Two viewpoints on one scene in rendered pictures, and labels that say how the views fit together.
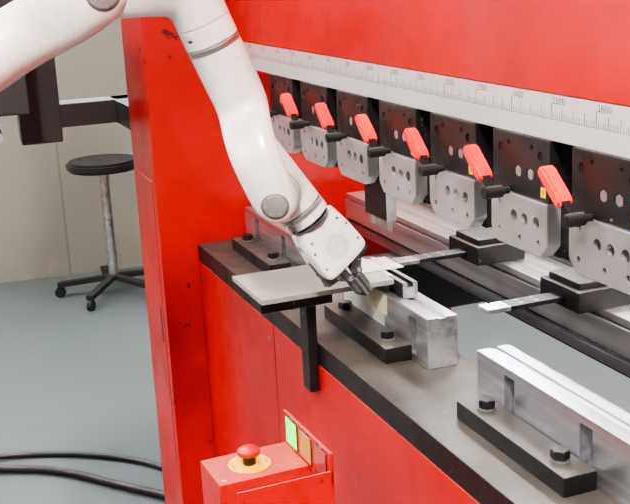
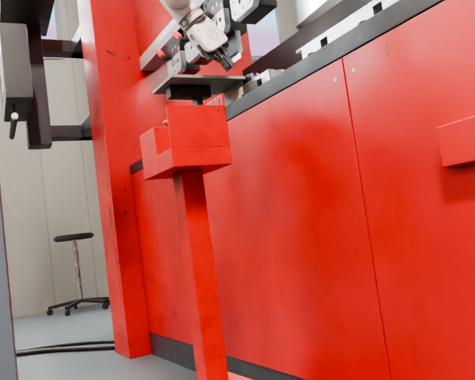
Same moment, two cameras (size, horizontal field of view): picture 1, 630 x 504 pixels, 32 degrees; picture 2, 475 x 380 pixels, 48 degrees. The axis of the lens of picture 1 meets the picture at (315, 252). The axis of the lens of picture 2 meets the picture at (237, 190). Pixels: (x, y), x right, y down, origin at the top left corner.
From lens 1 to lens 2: 1.15 m
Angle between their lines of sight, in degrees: 21
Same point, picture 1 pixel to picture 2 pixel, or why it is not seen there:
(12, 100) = (23, 90)
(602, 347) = not seen: hidden behind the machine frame
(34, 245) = (35, 294)
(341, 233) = (214, 29)
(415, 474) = (275, 112)
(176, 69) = (114, 71)
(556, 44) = not seen: outside the picture
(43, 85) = (41, 114)
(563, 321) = not seen: hidden behind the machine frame
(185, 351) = (124, 228)
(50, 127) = (45, 136)
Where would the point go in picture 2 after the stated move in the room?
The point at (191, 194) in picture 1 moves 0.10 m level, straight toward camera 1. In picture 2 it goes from (124, 137) to (125, 133)
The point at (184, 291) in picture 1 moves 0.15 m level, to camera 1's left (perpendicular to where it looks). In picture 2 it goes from (123, 192) to (90, 196)
